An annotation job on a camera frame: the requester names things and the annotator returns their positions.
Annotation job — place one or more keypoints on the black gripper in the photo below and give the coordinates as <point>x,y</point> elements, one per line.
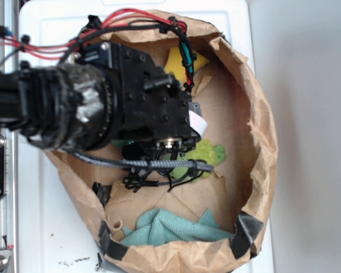
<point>142,103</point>

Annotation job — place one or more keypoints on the green plush toy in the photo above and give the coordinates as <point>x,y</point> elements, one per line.
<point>171,165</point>

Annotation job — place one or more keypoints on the teal microfiber cloth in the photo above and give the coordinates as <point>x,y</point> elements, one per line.
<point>158,226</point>

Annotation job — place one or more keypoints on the aluminium extrusion rail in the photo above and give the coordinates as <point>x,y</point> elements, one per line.
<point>8,143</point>

